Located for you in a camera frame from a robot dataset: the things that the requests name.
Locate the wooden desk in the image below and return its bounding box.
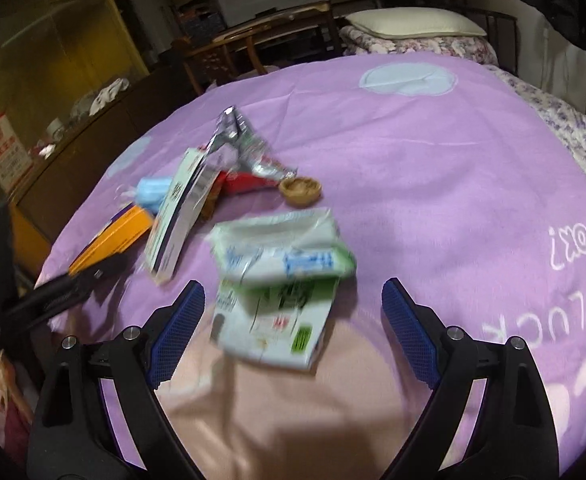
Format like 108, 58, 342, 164
213, 2, 344, 68

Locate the blue crate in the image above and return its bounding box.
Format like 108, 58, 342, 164
180, 10, 226, 41

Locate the light blue packet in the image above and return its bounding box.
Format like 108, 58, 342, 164
137, 176, 174, 213

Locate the silver red snack wrapper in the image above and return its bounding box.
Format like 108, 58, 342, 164
204, 105, 299, 197

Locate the folded floral quilt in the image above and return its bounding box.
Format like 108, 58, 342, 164
338, 25, 499, 66

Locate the white cloth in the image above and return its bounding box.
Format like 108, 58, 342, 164
90, 77, 130, 113

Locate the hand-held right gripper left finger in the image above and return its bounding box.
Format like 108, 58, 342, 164
27, 280, 206, 480

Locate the orange cardboard box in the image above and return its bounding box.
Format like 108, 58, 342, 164
68, 205, 155, 277

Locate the wooden glass cabinet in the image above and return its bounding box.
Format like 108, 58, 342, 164
0, 0, 209, 281

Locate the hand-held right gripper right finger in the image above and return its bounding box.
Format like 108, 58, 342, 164
381, 277, 559, 480

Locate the white pillow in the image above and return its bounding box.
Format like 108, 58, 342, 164
345, 7, 488, 40

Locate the brown walnut shell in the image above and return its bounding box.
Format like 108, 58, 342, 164
279, 176, 322, 207

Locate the red white box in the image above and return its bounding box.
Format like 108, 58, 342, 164
0, 112, 34, 193

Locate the black jacket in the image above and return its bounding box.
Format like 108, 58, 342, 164
493, 0, 586, 61

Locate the purple printed blanket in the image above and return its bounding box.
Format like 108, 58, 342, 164
33, 50, 586, 480

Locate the purple floral bed sheet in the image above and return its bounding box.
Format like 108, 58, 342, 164
488, 62, 586, 201

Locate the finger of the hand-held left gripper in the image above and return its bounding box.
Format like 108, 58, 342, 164
0, 201, 18, 351
3, 255, 130, 336

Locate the green white plastic packet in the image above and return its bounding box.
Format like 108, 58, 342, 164
209, 208, 358, 287

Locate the white cardboard box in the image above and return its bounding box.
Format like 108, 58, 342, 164
144, 147, 219, 283

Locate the black metal headboard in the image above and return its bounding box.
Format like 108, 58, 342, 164
473, 7, 586, 121

